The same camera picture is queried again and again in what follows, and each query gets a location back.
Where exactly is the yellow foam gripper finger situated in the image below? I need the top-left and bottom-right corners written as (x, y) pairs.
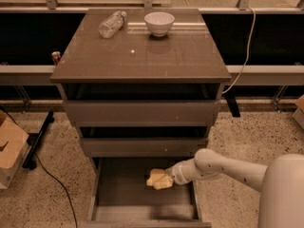
top-left (150, 168), bottom-right (167, 181)
top-left (153, 176), bottom-right (174, 190)

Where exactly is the yellow sponge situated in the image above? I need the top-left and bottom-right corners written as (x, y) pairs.
top-left (146, 177), bottom-right (156, 187)

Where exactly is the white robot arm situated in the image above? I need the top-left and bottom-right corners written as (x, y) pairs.
top-left (146, 149), bottom-right (304, 228)

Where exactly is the grey open bottom drawer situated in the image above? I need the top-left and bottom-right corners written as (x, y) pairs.
top-left (79, 158), bottom-right (212, 228)

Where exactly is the grey middle drawer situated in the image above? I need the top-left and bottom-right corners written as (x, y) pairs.
top-left (81, 138), bottom-right (208, 158)

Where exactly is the grey drawer cabinet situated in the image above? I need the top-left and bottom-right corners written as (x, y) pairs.
top-left (50, 9), bottom-right (231, 164)

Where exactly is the grey top drawer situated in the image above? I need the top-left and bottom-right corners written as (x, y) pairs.
top-left (64, 101), bottom-right (219, 127)

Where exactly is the black stand bar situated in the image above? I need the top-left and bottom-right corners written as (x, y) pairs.
top-left (22, 111), bottom-right (54, 170)

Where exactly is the cardboard box left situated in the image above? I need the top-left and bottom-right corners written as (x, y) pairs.
top-left (0, 112), bottom-right (29, 189)

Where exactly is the box at right edge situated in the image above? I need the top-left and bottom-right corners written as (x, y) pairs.
top-left (293, 95), bottom-right (304, 129)

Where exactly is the white ceramic bowl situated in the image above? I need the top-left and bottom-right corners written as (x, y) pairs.
top-left (144, 11), bottom-right (175, 37)

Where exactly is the red soda can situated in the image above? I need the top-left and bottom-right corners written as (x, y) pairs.
top-left (51, 51), bottom-right (61, 66)

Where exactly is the clear plastic water bottle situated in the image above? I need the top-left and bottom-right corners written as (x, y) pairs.
top-left (98, 10), bottom-right (127, 39)

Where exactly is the black floor cable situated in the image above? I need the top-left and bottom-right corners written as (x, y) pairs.
top-left (0, 105), bottom-right (79, 228)

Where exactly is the black bracket behind cabinet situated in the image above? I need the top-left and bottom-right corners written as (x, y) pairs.
top-left (224, 91), bottom-right (240, 118)

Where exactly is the white cable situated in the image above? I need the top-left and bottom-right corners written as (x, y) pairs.
top-left (221, 7), bottom-right (257, 95)

